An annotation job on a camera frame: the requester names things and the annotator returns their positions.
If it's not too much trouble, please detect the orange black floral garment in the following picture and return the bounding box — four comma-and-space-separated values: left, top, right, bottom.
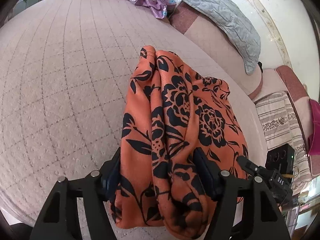
111, 46, 248, 239

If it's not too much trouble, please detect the magenta cloth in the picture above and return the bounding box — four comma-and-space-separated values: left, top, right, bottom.
308, 99, 320, 155

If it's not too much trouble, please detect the striped floral pillow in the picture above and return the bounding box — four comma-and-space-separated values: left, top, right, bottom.
255, 92, 311, 194

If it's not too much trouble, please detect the grey quilted pillow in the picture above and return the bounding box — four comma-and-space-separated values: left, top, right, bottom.
182, 0, 261, 75

